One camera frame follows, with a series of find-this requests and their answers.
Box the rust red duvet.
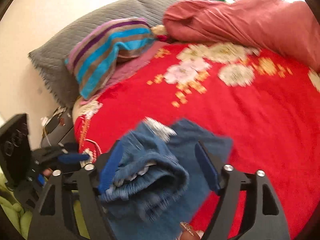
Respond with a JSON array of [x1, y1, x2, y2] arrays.
[[163, 0, 319, 72]]

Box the green fleece sleeve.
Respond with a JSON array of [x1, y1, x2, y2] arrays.
[[0, 171, 32, 239]]

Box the person's left hand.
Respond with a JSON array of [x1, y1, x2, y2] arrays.
[[42, 168, 53, 178]]

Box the pink quilted sheet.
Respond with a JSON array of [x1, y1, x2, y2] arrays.
[[78, 41, 168, 106]]

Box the person's right hand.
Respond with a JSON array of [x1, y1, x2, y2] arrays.
[[178, 222, 204, 240]]

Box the grey quilted pillow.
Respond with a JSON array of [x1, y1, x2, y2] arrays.
[[28, 0, 180, 108]]

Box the blue pants with lace hem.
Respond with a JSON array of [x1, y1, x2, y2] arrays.
[[98, 118, 233, 239]]

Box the red floral blanket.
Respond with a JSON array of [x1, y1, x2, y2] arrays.
[[75, 44, 319, 238]]

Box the black bedside table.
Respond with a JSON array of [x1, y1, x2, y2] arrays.
[[40, 107, 75, 148]]

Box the striped blue brown pillow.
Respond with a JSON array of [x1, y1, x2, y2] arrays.
[[65, 17, 155, 100]]

